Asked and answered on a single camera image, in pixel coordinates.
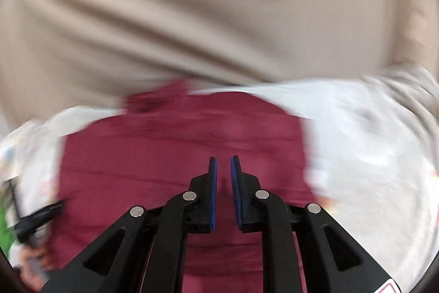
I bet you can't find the beige cloth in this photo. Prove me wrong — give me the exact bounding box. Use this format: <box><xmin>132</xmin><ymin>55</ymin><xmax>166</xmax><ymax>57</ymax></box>
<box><xmin>0</xmin><ymin>0</ymin><xmax>439</xmax><ymax>130</ymax></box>

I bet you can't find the green cloth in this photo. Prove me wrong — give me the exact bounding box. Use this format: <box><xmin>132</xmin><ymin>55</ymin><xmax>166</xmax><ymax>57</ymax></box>
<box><xmin>0</xmin><ymin>205</ymin><xmax>15</xmax><ymax>254</ymax></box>

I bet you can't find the floral printed blanket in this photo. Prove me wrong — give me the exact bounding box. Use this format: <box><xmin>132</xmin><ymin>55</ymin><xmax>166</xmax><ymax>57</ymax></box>
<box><xmin>0</xmin><ymin>65</ymin><xmax>439</xmax><ymax>293</ymax></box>

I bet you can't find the person's left hand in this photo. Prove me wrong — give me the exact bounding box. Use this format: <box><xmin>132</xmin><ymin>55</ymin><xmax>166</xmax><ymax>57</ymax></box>
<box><xmin>19</xmin><ymin>240</ymin><xmax>57</xmax><ymax>275</ymax></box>

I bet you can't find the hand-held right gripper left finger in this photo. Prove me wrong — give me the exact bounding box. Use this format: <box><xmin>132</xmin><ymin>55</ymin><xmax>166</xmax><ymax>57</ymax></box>
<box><xmin>41</xmin><ymin>157</ymin><xmax>218</xmax><ymax>293</ymax></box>

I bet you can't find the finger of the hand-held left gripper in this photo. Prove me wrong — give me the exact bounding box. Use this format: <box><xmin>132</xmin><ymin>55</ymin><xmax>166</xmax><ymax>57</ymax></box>
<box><xmin>33</xmin><ymin>200</ymin><xmax>66</xmax><ymax>222</ymax></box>

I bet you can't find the maroon puffer jacket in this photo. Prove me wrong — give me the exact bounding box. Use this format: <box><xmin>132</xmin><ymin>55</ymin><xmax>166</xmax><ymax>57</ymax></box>
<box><xmin>48</xmin><ymin>78</ymin><xmax>314</xmax><ymax>293</ymax></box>

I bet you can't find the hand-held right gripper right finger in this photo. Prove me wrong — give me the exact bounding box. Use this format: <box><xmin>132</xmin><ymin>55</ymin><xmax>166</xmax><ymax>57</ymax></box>
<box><xmin>230</xmin><ymin>156</ymin><xmax>402</xmax><ymax>293</ymax></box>

